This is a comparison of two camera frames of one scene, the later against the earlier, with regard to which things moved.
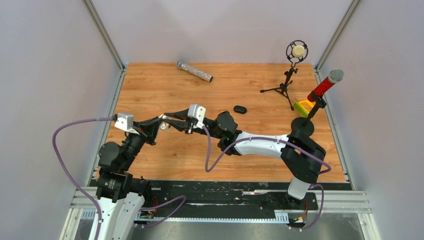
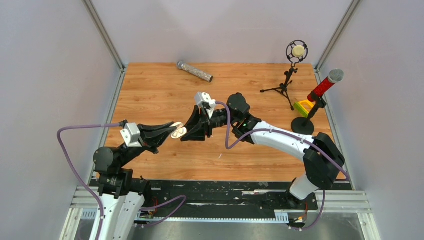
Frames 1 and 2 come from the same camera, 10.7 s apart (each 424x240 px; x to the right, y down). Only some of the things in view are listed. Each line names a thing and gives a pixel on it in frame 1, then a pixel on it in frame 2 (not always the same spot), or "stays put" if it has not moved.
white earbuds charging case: [164, 125] to [180, 131]
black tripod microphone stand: [296, 51] stays put
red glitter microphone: [335, 75] stays put
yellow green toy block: [303, 107] stays put
